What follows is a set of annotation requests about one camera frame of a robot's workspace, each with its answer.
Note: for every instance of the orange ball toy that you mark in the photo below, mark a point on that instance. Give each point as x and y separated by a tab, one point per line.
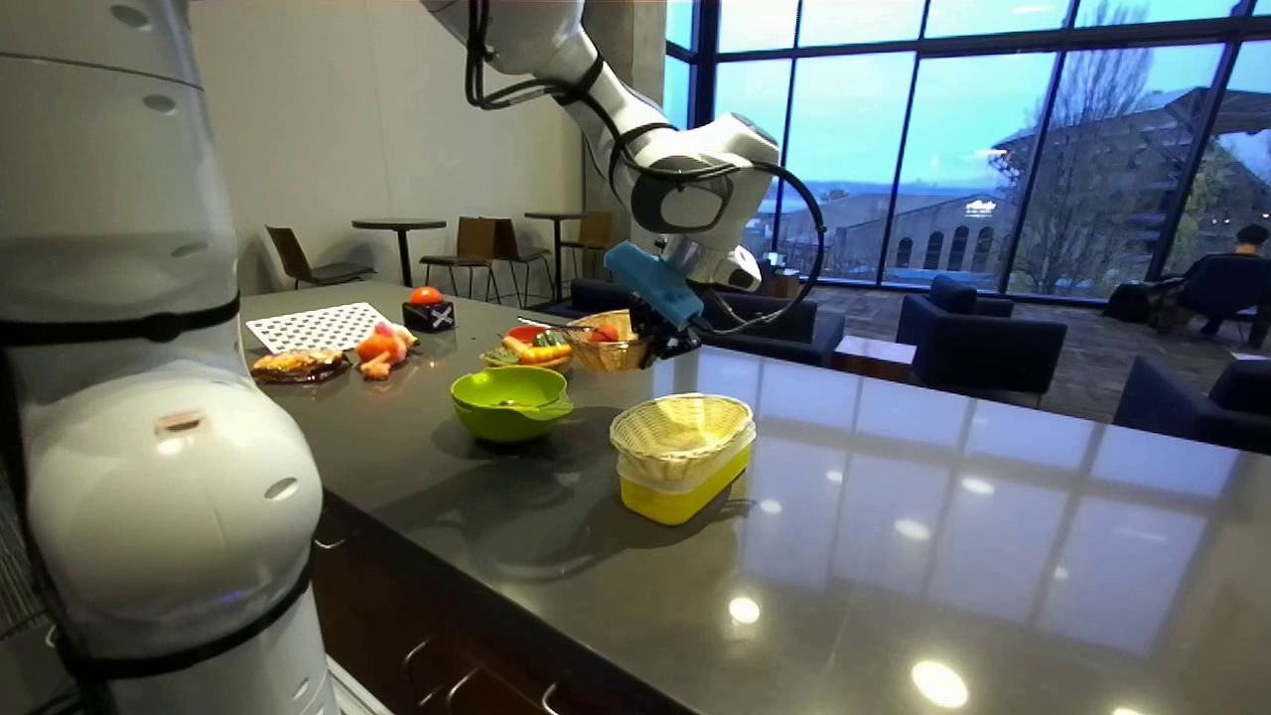
428	295

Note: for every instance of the orange plush toy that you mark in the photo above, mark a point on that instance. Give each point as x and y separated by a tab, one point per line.
383	350

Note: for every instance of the checkerboard calibration board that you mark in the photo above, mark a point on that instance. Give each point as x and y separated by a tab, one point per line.
332	327

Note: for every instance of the woven basket with strawberry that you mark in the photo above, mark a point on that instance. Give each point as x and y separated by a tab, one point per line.
604	342

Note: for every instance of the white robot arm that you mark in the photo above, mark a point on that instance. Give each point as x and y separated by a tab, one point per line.
168	505

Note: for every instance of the black box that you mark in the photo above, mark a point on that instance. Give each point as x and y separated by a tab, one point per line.
430	320

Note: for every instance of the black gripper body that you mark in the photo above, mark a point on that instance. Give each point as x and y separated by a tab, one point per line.
662	339

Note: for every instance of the snack bag orange wrapper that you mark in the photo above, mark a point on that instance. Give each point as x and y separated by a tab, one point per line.
299	366

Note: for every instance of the person in dark jacket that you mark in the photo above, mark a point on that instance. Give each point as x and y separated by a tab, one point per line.
1224	282

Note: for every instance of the woven basket with vegetables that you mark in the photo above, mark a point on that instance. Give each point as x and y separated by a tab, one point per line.
535	342

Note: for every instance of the yellow plastic box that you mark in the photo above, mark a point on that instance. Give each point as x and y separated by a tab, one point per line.
679	449

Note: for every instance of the green bowl with handles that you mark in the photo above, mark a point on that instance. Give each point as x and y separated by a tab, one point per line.
509	403

